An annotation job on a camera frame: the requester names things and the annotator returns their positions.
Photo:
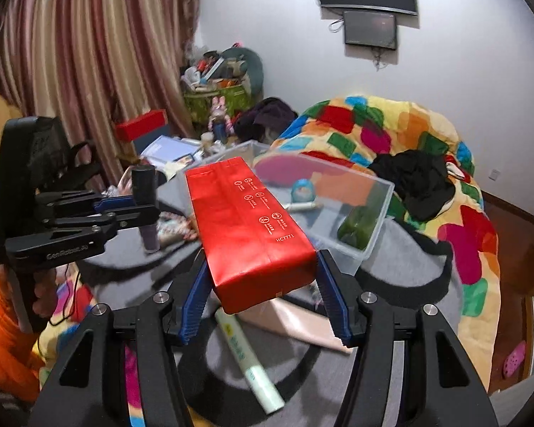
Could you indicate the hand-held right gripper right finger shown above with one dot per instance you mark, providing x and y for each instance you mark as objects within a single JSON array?
[{"x": 333, "y": 302}]

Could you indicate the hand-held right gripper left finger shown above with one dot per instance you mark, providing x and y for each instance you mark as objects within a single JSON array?
[{"x": 196, "y": 302}]

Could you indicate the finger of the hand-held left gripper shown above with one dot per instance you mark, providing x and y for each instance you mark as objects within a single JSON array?
[
  {"x": 111, "y": 203},
  {"x": 138, "y": 215}
]

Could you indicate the dark cylindrical bottle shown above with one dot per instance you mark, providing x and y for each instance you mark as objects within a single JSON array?
[{"x": 144, "y": 182}]

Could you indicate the red rectangular box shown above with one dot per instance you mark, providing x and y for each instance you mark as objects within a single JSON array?
[{"x": 244, "y": 231}]

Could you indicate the clear plastic storage bin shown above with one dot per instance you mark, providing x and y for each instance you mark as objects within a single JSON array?
[{"x": 360, "y": 195}]

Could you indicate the person's left forearm orange sleeve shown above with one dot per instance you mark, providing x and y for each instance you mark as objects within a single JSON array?
[{"x": 6, "y": 347}]

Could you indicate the person's left hand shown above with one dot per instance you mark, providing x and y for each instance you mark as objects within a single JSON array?
[{"x": 42, "y": 298}]

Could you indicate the beige pink packet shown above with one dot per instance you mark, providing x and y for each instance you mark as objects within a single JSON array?
[{"x": 302, "y": 324}]

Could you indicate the floral patterned packet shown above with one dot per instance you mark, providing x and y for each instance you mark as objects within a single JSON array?
[{"x": 178, "y": 229}]

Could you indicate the blue and white box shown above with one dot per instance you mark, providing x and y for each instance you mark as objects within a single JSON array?
[{"x": 169, "y": 151}]

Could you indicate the green bottle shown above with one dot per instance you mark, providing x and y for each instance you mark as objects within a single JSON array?
[{"x": 358, "y": 227}]

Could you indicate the light green tube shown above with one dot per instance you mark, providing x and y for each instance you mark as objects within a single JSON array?
[{"x": 249, "y": 364}]

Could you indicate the red gift box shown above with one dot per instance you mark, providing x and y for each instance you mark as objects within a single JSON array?
[{"x": 140, "y": 125}]

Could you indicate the grey mat with black trim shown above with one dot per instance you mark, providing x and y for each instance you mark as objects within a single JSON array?
[{"x": 409, "y": 258}]

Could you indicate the white tube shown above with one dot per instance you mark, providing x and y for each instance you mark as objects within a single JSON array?
[{"x": 305, "y": 207}]

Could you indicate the blue round container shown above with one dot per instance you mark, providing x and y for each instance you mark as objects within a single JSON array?
[{"x": 302, "y": 192}]

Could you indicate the plush rabbit toy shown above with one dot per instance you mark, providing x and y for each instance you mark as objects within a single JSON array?
[{"x": 218, "y": 113}]

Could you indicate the striped pink curtain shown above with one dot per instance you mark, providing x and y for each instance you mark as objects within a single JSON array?
[{"x": 93, "y": 44}]

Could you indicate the green bag of clutter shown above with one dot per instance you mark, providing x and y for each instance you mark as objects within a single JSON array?
[{"x": 204, "y": 102}]

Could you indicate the colourful patchwork blanket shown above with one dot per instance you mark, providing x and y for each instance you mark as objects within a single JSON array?
[{"x": 467, "y": 249}]

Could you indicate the black clothing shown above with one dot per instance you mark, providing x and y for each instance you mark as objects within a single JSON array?
[{"x": 416, "y": 182}]

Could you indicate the dark purple clothing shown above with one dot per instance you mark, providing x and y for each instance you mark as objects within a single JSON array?
[{"x": 267, "y": 115}]

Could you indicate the pink slipper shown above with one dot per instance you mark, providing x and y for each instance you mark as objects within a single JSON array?
[{"x": 514, "y": 360}]

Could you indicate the small black monitor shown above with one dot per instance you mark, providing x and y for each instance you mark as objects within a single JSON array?
[{"x": 369, "y": 29}]

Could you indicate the wall socket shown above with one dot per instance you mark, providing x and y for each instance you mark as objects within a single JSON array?
[{"x": 495, "y": 174}]

